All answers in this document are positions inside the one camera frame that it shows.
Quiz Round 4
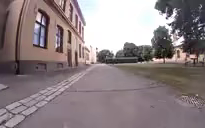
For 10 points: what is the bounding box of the pale building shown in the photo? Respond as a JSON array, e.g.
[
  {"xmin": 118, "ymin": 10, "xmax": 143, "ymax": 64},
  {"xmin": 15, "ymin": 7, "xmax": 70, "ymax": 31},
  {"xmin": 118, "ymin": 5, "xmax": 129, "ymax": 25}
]
[{"xmin": 83, "ymin": 45, "xmax": 98, "ymax": 65}]

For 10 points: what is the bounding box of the row of trees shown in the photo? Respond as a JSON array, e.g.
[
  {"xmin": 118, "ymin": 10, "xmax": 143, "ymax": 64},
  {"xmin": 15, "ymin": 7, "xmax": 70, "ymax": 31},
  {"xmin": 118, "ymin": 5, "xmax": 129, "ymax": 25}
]
[{"xmin": 96, "ymin": 41, "xmax": 155, "ymax": 64}]

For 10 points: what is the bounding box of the grey asphalt path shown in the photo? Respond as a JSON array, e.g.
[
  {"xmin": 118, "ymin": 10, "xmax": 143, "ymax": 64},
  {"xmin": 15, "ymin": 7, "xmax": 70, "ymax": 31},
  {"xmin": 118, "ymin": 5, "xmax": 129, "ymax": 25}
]
[{"xmin": 15, "ymin": 63, "xmax": 205, "ymax": 128}]

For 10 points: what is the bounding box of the green tree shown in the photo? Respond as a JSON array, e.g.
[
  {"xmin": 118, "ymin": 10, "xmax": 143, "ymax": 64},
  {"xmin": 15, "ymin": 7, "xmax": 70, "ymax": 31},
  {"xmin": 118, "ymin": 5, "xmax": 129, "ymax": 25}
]
[{"xmin": 151, "ymin": 25, "xmax": 175, "ymax": 64}]

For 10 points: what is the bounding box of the dry grass lawn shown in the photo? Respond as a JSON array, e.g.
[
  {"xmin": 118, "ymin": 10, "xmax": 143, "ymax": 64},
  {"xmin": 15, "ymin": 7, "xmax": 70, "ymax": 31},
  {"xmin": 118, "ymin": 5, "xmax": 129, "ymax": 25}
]
[{"xmin": 113, "ymin": 62, "xmax": 205, "ymax": 104}]

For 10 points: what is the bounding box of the orange brick building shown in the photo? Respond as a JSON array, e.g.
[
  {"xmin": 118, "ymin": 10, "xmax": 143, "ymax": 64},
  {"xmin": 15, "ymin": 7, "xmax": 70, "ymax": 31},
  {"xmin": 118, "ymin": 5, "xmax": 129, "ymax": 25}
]
[{"xmin": 171, "ymin": 40, "xmax": 205, "ymax": 64}]

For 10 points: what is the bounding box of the pale cobblestone strip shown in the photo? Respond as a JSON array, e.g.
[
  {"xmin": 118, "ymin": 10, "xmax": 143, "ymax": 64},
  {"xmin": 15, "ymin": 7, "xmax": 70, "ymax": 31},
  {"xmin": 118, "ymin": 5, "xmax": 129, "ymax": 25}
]
[{"xmin": 0, "ymin": 67, "xmax": 93, "ymax": 128}]

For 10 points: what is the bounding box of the tan brick building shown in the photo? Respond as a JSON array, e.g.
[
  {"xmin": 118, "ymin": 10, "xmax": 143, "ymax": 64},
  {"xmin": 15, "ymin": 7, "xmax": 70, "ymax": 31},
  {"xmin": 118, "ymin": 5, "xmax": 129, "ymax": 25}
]
[{"xmin": 0, "ymin": 0, "xmax": 88, "ymax": 76}]

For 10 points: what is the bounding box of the grey paved strip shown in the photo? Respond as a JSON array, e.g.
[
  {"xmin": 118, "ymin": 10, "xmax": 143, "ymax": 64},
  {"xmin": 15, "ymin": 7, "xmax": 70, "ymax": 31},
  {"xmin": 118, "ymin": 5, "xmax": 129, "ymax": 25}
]
[{"xmin": 0, "ymin": 65, "xmax": 91, "ymax": 113}]

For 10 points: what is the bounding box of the round manhole cover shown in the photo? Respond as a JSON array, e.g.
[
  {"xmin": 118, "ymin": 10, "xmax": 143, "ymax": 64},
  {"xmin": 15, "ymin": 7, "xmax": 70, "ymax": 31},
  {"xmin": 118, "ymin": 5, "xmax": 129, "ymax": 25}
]
[{"xmin": 177, "ymin": 94, "xmax": 205, "ymax": 109}]

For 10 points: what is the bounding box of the large dark tree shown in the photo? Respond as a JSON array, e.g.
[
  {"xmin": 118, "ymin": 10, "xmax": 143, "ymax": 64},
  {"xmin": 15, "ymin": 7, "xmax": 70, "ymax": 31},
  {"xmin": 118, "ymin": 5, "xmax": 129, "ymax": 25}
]
[{"xmin": 154, "ymin": 0, "xmax": 205, "ymax": 64}]

